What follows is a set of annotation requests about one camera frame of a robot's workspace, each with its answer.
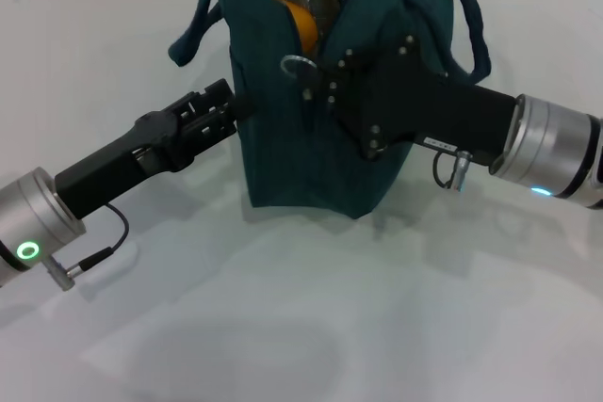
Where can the orange yellow pear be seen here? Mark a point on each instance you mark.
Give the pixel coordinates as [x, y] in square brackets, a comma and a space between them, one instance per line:
[304, 25]

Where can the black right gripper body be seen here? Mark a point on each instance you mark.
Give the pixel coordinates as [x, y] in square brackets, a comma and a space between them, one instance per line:
[438, 110]

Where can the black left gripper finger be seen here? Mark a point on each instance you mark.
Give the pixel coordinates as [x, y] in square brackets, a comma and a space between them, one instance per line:
[212, 124]
[202, 96]

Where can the dark teal insulated lunch bag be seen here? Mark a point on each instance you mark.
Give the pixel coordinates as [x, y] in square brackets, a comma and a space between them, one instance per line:
[292, 162]

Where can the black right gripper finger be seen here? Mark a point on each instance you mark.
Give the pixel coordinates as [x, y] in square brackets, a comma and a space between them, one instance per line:
[358, 129]
[363, 65]

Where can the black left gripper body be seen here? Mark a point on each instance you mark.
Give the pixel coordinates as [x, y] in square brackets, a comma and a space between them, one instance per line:
[118, 171]

